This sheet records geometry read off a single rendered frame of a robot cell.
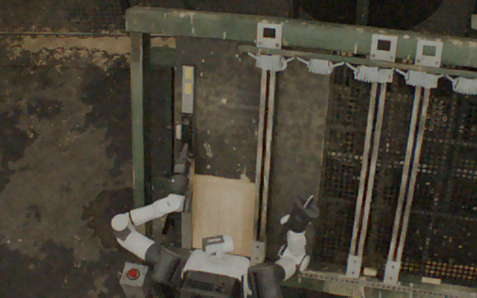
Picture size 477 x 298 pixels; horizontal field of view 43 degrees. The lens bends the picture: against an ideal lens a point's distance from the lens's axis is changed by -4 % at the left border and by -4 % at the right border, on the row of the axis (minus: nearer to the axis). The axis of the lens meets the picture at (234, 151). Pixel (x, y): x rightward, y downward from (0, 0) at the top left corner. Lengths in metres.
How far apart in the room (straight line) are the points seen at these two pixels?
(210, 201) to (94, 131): 2.09
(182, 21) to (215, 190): 0.84
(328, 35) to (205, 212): 1.09
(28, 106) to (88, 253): 1.56
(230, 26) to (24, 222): 2.57
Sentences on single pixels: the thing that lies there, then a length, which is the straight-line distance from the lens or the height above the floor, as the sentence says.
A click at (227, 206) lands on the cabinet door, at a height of 1.11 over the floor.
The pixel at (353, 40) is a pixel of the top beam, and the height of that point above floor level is 1.93.
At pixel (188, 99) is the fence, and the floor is 1.58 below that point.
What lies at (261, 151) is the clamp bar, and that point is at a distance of 2.85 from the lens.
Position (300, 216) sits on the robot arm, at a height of 1.54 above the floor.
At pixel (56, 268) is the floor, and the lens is 4.44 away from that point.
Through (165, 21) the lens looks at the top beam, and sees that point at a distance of 2.76.
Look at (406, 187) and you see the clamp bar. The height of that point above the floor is 1.33.
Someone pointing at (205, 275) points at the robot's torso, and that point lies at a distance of 2.61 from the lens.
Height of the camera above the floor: 3.72
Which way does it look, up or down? 53 degrees down
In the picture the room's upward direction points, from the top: 8 degrees counter-clockwise
